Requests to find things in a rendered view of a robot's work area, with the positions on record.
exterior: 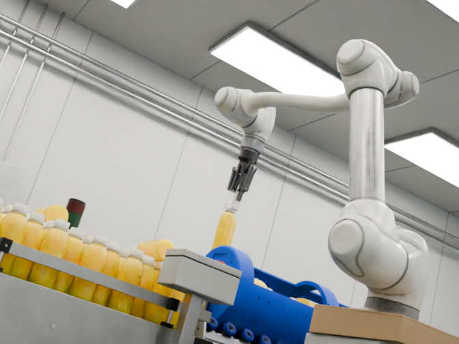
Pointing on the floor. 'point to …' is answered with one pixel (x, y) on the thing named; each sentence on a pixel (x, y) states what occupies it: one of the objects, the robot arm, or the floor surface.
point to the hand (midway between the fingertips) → (233, 201)
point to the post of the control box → (188, 319)
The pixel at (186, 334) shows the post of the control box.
